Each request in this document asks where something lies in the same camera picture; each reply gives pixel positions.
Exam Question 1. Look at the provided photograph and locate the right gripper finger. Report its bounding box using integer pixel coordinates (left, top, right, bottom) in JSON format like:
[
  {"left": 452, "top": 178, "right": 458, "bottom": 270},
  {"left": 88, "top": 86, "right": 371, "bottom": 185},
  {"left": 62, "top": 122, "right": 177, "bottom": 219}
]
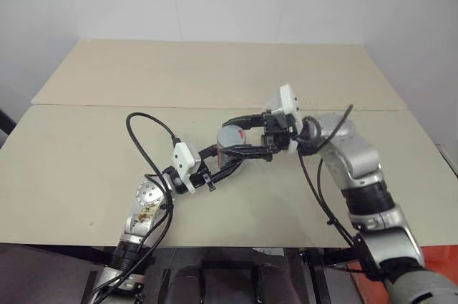
[
  {"left": 224, "top": 143, "right": 271, "bottom": 162},
  {"left": 222, "top": 113, "right": 265, "bottom": 130}
]

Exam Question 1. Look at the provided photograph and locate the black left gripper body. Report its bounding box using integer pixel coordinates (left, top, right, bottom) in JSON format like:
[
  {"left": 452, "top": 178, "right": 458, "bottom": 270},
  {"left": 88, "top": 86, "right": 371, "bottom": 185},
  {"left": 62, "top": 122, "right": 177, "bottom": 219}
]
[{"left": 188, "top": 155, "right": 218, "bottom": 192}]

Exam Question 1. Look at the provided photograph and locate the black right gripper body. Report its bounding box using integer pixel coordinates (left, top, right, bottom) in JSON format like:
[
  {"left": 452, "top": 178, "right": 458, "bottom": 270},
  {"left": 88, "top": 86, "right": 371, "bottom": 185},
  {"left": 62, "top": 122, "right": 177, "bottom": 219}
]
[{"left": 260, "top": 112, "right": 296, "bottom": 155}]

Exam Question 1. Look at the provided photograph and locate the jar with red label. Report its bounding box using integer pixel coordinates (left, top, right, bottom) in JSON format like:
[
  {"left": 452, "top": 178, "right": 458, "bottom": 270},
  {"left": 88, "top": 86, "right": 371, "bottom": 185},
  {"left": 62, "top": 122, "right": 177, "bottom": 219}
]
[{"left": 214, "top": 143, "right": 245, "bottom": 177}]

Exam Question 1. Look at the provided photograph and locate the grey cup with red mark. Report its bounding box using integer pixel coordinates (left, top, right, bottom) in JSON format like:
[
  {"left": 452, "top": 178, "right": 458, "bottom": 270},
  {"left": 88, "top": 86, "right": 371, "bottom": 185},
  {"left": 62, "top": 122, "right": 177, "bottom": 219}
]
[{"left": 217, "top": 124, "right": 249, "bottom": 150}]

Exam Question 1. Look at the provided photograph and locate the black object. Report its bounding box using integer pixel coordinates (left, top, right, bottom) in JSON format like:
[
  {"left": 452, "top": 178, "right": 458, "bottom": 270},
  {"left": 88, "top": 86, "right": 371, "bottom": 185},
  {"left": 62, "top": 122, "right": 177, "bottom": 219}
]
[{"left": 0, "top": 107, "right": 17, "bottom": 149}]

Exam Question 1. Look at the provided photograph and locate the red orange object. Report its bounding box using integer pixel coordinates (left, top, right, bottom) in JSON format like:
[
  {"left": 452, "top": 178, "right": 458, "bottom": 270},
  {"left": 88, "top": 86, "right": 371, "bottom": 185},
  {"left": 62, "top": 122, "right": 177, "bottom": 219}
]
[{"left": 321, "top": 245, "right": 458, "bottom": 304}]

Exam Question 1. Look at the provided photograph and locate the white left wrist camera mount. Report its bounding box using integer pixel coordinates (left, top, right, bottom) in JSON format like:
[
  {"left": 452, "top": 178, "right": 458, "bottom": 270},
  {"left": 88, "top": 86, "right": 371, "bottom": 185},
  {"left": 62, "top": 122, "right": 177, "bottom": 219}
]
[{"left": 172, "top": 142, "right": 203, "bottom": 195}]

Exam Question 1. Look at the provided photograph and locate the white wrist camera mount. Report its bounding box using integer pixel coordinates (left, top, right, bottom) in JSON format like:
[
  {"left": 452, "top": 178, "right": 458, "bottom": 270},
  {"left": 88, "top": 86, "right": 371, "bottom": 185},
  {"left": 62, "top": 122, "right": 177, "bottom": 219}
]
[
  {"left": 172, "top": 142, "right": 203, "bottom": 195},
  {"left": 263, "top": 84, "right": 302, "bottom": 152}
]

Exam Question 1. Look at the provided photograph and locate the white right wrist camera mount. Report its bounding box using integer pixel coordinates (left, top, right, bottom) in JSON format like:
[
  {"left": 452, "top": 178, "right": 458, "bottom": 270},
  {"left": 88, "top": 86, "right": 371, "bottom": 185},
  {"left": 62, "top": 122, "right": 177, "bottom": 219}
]
[{"left": 263, "top": 84, "right": 302, "bottom": 152}]

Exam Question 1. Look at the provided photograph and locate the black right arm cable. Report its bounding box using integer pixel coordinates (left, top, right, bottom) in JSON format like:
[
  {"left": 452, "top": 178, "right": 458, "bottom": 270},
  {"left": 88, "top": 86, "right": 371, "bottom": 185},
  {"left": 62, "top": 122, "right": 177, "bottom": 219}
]
[{"left": 295, "top": 104, "right": 381, "bottom": 282}]

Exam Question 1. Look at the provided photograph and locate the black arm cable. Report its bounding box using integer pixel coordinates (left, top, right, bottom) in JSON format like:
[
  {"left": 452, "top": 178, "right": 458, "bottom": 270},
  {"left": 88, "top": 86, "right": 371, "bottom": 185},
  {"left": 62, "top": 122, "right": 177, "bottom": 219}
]
[
  {"left": 295, "top": 104, "right": 381, "bottom": 282},
  {"left": 87, "top": 112, "right": 182, "bottom": 304}
]

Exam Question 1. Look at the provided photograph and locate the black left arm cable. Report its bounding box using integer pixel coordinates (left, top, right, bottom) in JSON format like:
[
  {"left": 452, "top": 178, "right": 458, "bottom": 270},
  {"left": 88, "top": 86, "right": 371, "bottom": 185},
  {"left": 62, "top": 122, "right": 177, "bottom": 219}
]
[{"left": 87, "top": 112, "right": 182, "bottom": 304}]

